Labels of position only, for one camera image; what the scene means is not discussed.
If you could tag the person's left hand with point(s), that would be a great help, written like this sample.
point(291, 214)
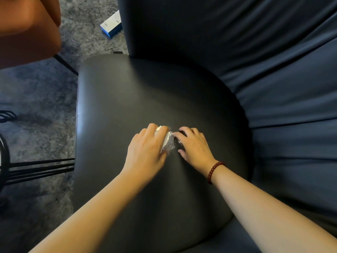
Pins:
point(143, 155)

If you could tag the person's right hand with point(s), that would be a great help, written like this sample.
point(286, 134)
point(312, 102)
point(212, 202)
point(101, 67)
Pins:
point(196, 152)

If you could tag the person's right middle finger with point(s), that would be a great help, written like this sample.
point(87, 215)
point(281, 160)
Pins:
point(186, 130)

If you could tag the person's right little finger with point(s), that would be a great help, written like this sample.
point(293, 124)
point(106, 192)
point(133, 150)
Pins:
point(202, 136)

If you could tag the person's right thumb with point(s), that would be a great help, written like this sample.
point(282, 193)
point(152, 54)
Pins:
point(183, 154)

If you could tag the person's left middle finger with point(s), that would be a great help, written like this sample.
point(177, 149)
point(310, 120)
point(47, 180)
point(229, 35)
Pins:
point(152, 129)

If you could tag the person's left little finger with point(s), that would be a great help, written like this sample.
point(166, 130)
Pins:
point(135, 139)

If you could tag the white roll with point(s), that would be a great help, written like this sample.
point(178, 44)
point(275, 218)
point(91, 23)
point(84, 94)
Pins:
point(168, 142)

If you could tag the person's right forearm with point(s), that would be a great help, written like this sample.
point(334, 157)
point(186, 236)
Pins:
point(263, 210)

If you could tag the person's left forearm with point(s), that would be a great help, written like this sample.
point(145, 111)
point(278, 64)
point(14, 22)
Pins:
point(100, 210)

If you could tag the black leather chair seat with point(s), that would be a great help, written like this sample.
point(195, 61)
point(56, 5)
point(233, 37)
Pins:
point(147, 97)

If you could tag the dark blue fabric cover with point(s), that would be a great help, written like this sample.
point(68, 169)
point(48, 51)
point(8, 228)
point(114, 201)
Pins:
point(263, 63)

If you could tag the grey shaggy rug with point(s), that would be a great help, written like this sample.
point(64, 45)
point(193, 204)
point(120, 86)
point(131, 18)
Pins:
point(39, 115)

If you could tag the black metal chair leg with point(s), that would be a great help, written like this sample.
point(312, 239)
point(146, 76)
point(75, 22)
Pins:
point(66, 65)

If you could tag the blue and white box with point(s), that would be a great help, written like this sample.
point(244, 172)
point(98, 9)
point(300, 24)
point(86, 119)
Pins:
point(112, 25)

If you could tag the orange chair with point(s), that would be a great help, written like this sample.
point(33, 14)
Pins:
point(26, 28)

